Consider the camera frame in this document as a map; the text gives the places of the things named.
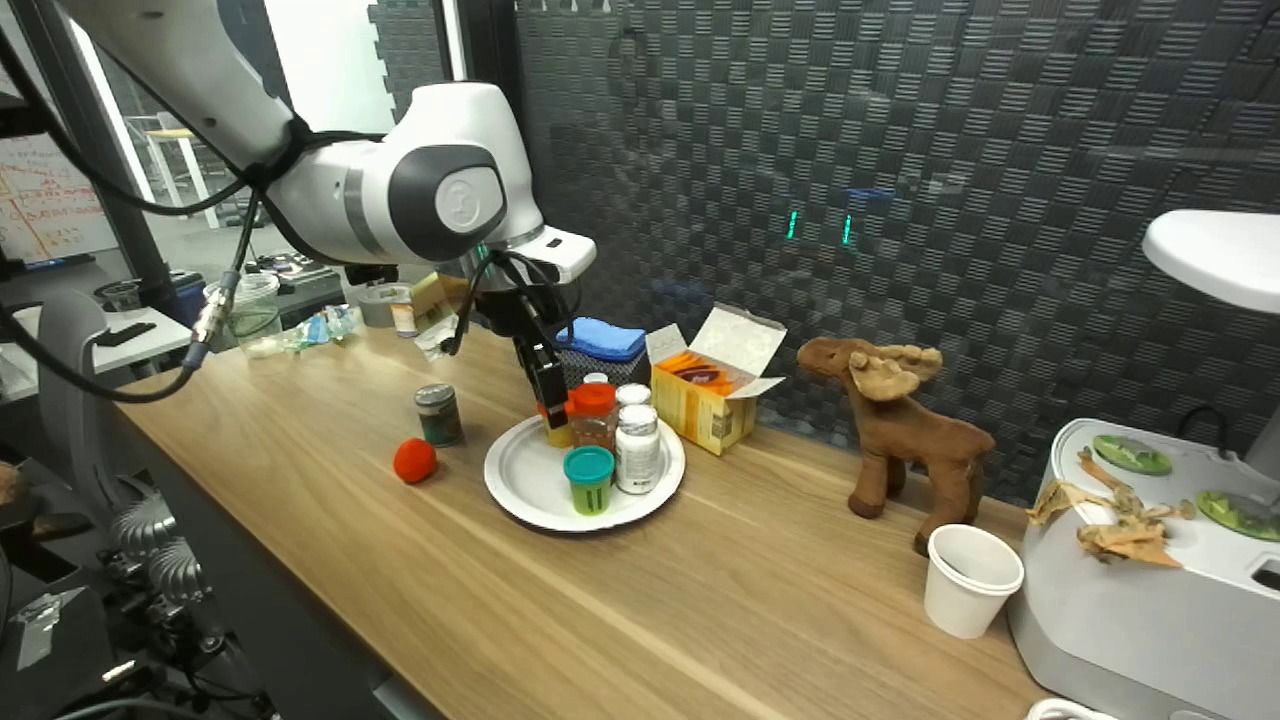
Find white paper cup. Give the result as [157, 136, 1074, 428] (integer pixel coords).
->
[922, 520, 1028, 639]

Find plain white pill bottle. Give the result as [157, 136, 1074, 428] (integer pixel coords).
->
[612, 399, 663, 501]

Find yellow open cardboard box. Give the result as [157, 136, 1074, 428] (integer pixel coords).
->
[647, 304, 791, 460]

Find dried brown plant leaves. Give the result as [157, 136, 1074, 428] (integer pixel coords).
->
[1024, 444, 1186, 573]

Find red ball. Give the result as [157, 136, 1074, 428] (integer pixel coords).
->
[390, 437, 443, 489]

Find gray foam block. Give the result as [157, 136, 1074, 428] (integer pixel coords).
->
[556, 349, 651, 399]

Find blue sponge cloth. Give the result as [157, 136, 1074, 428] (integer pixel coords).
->
[556, 317, 651, 367]

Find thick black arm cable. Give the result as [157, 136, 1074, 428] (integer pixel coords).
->
[0, 22, 394, 405]

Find spice jar orange lid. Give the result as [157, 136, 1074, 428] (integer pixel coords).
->
[567, 381, 620, 454]

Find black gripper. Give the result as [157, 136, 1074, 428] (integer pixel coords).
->
[473, 256, 575, 432]

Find teal lid dough tub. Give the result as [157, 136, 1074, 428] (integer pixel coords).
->
[562, 444, 620, 516]

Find black slanted pole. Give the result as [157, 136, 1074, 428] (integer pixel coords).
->
[6, 0, 176, 313]

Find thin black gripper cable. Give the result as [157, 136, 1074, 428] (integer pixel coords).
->
[443, 242, 572, 359]

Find clear plastic container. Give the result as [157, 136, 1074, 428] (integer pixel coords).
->
[200, 271, 290, 345]

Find black camera rig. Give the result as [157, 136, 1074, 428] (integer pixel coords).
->
[0, 452, 285, 720]

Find white round plate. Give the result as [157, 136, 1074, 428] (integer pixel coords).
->
[479, 405, 691, 537]

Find brown moose plush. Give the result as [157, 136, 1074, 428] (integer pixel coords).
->
[791, 332, 1002, 557]

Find white side table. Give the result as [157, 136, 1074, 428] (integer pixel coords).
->
[0, 304, 203, 405]

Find white countertop garden appliance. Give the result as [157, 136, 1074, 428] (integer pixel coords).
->
[1007, 410, 1280, 720]

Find white bowl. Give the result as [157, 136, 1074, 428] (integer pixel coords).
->
[1020, 692, 1126, 720]

